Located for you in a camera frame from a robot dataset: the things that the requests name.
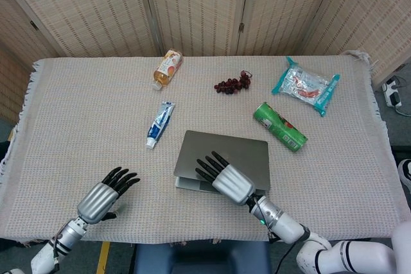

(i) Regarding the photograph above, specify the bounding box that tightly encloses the silver laptop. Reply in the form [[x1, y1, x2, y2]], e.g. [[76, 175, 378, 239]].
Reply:
[[173, 130, 271, 195]]

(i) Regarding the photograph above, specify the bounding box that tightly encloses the green chips can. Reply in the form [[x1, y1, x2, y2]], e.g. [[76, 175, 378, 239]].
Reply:
[[252, 101, 308, 153]]

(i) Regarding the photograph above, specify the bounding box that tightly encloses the blue white toothpaste tube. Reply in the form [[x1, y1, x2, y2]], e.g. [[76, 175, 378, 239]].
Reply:
[[146, 101, 176, 150]]

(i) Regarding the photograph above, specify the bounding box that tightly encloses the beige woven tablecloth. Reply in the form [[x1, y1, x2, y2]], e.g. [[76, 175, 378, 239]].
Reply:
[[0, 49, 406, 246]]

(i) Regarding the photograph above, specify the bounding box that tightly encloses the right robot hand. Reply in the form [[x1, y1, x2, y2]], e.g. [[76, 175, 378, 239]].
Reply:
[[195, 150, 257, 206]]

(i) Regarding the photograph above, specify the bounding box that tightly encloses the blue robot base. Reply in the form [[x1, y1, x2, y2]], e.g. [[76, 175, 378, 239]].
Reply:
[[132, 241, 272, 274]]

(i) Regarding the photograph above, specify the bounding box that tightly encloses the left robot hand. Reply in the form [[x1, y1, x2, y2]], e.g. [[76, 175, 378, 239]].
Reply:
[[76, 167, 141, 225]]

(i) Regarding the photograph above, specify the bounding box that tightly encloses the dark red grape bunch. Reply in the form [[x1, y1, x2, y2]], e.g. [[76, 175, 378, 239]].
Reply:
[[214, 70, 253, 96]]

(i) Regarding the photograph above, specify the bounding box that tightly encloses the orange juice bottle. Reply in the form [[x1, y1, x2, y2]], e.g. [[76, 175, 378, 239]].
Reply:
[[152, 49, 184, 91]]

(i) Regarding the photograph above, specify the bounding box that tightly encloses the yellow floor tape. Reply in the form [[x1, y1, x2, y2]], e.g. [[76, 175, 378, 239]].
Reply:
[[96, 241, 111, 274]]

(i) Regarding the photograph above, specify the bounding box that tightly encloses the teal clear snack packet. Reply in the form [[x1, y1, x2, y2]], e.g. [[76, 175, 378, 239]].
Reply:
[[272, 56, 341, 117]]

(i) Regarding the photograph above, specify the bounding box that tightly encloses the white power strip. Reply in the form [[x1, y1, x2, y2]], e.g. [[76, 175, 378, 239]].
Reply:
[[381, 76, 403, 108]]

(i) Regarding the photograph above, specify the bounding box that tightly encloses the white black sneaker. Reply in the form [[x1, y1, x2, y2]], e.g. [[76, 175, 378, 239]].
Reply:
[[397, 158, 411, 195]]

